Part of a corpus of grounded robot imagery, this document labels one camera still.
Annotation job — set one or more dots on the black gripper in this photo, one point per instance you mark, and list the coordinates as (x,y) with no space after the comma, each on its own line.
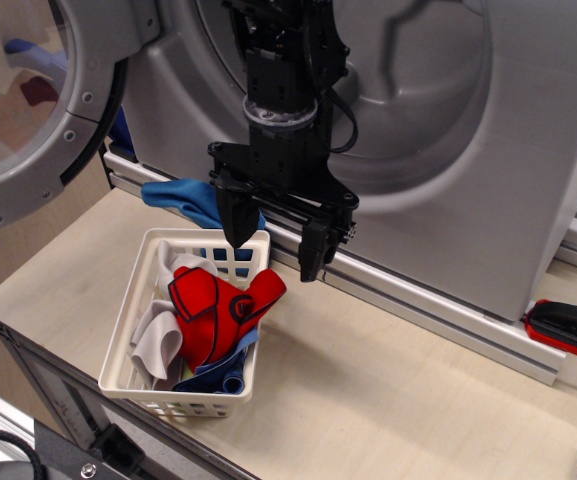
(287,171)

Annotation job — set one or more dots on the red cloth with dark trim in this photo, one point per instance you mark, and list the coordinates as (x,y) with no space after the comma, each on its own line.
(213,315)

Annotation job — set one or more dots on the white plastic laundry basket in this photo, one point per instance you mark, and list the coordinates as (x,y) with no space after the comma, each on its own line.
(120,379)

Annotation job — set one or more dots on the white grey cloth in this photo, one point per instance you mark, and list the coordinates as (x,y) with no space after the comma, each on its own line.
(157,337)

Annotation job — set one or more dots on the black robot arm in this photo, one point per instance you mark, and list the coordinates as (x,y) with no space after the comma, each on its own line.
(293,57)

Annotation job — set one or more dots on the grey toy washing machine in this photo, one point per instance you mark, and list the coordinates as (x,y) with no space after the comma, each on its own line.
(466,158)

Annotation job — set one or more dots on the blue cloth behind basket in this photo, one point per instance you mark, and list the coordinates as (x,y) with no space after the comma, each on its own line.
(196,201)

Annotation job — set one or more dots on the dark blue cloth in basket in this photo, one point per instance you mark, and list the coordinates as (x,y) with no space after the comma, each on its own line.
(225,376)

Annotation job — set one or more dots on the light green cloth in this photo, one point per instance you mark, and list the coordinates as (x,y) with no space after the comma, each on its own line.
(187,372)

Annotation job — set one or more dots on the round transparent washer door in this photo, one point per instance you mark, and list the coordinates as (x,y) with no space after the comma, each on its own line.
(63,69)

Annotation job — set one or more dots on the red black clamp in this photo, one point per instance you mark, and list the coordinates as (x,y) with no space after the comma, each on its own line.
(553,324)

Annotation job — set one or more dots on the aluminium profile rail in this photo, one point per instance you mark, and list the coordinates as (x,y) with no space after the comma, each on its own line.
(499,339)

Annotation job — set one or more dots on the black metal bracket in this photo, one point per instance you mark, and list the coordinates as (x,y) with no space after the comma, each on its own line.
(112,455)

